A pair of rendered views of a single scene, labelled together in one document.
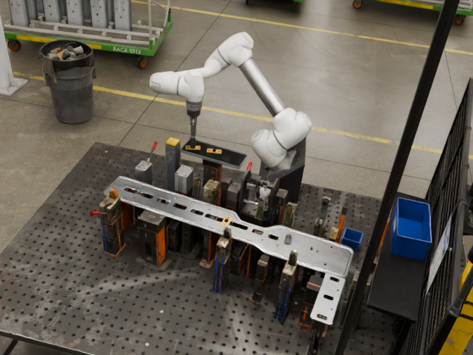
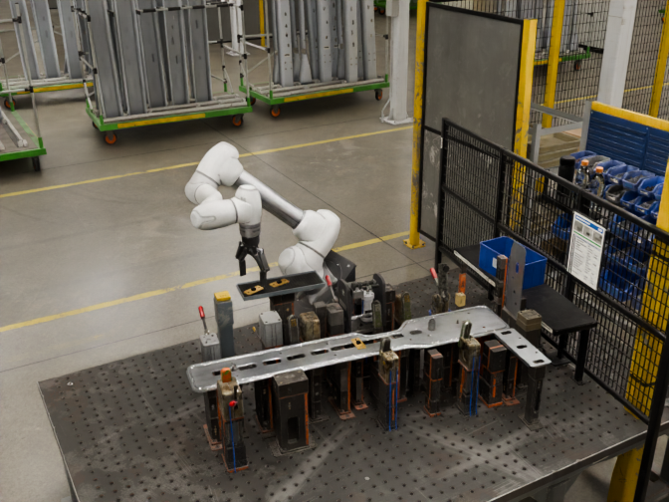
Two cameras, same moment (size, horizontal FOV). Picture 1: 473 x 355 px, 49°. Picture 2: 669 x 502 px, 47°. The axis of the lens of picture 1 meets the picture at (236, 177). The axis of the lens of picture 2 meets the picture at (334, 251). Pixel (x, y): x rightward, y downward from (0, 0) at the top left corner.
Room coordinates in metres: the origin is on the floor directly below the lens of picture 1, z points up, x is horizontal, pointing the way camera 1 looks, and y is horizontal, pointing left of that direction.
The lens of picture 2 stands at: (-0.04, 1.84, 2.70)
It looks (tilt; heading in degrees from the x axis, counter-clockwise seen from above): 25 degrees down; 321
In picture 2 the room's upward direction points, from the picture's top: 1 degrees counter-clockwise
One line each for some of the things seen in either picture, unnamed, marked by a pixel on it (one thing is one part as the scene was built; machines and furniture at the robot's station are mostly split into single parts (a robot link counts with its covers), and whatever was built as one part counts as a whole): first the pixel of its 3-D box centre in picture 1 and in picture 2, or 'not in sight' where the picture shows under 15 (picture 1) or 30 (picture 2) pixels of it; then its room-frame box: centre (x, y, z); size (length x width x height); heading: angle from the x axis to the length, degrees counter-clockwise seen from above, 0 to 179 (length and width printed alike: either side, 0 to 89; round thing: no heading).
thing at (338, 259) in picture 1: (222, 222); (354, 346); (2.03, 0.05, 1.00); 1.38 x 0.22 x 0.02; 71
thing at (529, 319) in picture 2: (355, 301); (526, 349); (1.67, -0.62, 0.88); 0.08 x 0.08 x 0.36; 71
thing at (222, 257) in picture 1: (222, 264); (387, 388); (1.85, 0.03, 0.87); 0.12 x 0.09 x 0.35; 161
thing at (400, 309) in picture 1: (404, 248); (518, 284); (1.93, -0.88, 1.02); 0.90 x 0.22 x 0.03; 161
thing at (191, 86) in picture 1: (191, 84); (245, 204); (2.45, 0.28, 1.56); 0.13 x 0.11 x 0.16; 83
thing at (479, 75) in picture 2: not in sight; (465, 149); (3.55, -2.32, 1.00); 1.34 x 0.14 x 2.00; 169
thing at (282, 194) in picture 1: (277, 222); (386, 328); (2.16, -0.25, 0.91); 0.07 x 0.05 x 0.42; 161
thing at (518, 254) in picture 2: not in sight; (515, 279); (1.78, -0.65, 1.17); 0.12 x 0.01 x 0.34; 161
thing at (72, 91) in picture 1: (70, 83); not in sight; (4.55, 1.71, 0.36); 0.54 x 0.50 x 0.73; 169
